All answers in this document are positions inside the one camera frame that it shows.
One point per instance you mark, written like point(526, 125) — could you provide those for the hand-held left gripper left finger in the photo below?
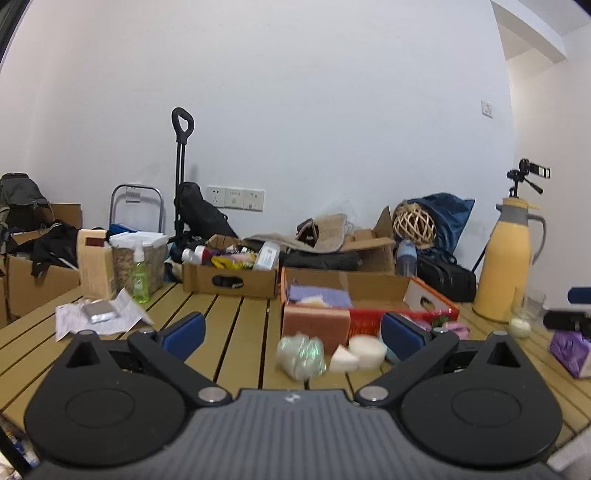
point(187, 330)

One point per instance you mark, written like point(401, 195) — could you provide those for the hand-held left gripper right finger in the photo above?
point(401, 334)

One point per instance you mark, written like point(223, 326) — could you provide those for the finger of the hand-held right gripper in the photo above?
point(568, 321)
point(581, 295)

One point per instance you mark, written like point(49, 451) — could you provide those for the white round sponge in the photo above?
point(368, 351)

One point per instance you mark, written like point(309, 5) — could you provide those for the purple satin scrunchie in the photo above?
point(451, 329)

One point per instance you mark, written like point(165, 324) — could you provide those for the red cardboard box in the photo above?
point(369, 288)

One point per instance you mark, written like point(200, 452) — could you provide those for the white triangular sponge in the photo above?
point(342, 361)

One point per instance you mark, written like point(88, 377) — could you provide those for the clear plastic item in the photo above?
point(301, 356)

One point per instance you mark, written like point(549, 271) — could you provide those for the purple tissue packet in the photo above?
point(571, 350)

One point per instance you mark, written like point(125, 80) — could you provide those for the clear glass cup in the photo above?
point(535, 305)

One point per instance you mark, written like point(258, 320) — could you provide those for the white candle glass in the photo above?
point(520, 327)

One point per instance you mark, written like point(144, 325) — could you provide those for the green spray bottle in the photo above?
point(140, 279)

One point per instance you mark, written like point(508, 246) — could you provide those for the black carry case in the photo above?
point(448, 277)

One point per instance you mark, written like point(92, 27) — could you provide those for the white bottle with red cap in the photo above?
point(193, 254)

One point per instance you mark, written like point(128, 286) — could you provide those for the blue baby bottle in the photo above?
point(406, 258)

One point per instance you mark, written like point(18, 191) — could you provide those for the yellow packet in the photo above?
point(226, 262)

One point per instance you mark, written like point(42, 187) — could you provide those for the yellow thermos jug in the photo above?
point(503, 267)

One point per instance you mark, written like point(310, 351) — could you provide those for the open brown cardboard box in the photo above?
point(374, 256)

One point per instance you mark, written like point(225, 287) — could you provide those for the orange sponge block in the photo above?
point(316, 325)

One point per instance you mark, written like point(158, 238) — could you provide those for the purple ribbed cloth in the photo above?
point(323, 295)

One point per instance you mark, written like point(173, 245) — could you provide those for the woven straw basket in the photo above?
point(121, 270)

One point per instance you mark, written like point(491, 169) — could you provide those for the silver foil packet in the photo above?
point(98, 310)

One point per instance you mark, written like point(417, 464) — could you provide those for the yellow white plush sponge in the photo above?
point(313, 301)

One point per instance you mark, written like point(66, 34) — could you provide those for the white lidded container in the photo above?
point(138, 240)

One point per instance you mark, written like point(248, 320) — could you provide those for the black folded cloth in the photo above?
point(323, 262)

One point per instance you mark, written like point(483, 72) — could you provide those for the white plastic bottle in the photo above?
point(266, 256)

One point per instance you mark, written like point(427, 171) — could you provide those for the wicker ball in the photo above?
point(414, 225)

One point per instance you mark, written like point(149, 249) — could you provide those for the beige box with red label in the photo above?
point(94, 267)

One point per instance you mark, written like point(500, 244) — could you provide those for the blue flat box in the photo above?
point(131, 228)

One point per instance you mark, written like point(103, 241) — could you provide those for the black trolley bag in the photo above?
point(203, 214)

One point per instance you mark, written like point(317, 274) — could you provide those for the white paper sheet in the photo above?
point(69, 321)

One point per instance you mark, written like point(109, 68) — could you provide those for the beige burlap cloth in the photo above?
point(330, 233)

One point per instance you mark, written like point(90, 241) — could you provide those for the metal folding stool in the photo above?
point(136, 188)

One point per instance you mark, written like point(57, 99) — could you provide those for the large brown cardboard box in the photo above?
point(41, 288)

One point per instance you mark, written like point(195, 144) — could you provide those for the black clothing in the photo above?
point(53, 247)

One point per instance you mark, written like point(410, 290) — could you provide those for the grey backpack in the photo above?
point(21, 198)

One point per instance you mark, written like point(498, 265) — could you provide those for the black camera tripod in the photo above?
point(526, 171)

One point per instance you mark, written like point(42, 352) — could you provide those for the white wall outlet row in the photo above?
point(235, 198)

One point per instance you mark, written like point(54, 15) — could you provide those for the white wall switch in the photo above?
point(487, 108)

